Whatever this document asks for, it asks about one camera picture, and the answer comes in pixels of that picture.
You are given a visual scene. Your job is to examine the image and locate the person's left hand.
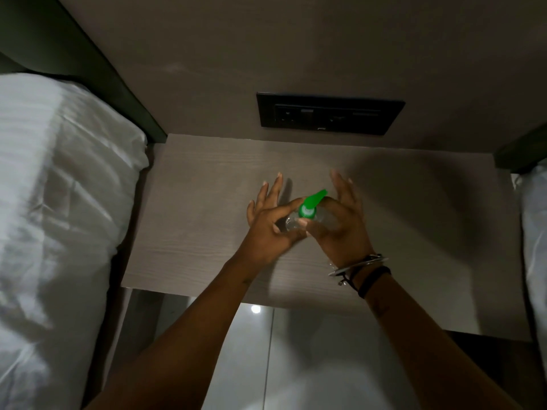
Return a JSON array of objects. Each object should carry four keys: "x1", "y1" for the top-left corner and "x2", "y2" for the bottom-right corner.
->
[{"x1": 233, "y1": 173, "x2": 307, "y2": 277}]

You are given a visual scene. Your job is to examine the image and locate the person's right hand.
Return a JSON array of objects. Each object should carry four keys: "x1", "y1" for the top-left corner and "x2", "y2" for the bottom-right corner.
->
[{"x1": 297, "y1": 171, "x2": 377, "y2": 270}]

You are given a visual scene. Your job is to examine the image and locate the clear bottle with green pump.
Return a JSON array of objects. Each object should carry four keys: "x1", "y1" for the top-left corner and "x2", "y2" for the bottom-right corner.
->
[{"x1": 285, "y1": 189, "x2": 339, "y2": 233}]

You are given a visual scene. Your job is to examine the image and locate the person's right forearm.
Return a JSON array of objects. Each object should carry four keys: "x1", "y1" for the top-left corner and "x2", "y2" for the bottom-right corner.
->
[{"x1": 352, "y1": 269, "x2": 524, "y2": 410}]

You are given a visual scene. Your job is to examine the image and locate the person's left forearm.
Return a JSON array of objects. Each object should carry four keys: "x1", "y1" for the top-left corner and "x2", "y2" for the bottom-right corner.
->
[{"x1": 85, "y1": 256, "x2": 258, "y2": 410}]

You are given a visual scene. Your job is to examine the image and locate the silver bangle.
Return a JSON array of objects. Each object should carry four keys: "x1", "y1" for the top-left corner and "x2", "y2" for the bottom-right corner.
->
[{"x1": 328, "y1": 254, "x2": 390, "y2": 278}]

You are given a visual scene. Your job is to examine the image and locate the black wristband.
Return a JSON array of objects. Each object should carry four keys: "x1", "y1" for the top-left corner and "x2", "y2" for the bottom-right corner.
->
[{"x1": 358, "y1": 265, "x2": 392, "y2": 300}]

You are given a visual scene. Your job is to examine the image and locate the dark headboard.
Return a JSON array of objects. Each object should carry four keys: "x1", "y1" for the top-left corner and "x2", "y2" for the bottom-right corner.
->
[
  {"x1": 0, "y1": 0, "x2": 168, "y2": 144},
  {"x1": 493, "y1": 123, "x2": 547, "y2": 174}
]

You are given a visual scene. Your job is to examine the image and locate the thin black cord bracelet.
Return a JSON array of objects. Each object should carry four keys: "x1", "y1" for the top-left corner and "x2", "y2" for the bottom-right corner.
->
[{"x1": 337, "y1": 267, "x2": 360, "y2": 292}]

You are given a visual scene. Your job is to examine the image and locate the black wall socket panel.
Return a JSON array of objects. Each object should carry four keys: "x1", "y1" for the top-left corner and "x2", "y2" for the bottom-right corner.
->
[{"x1": 256, "y1": 92, "x2": 406, "y2": 136}]

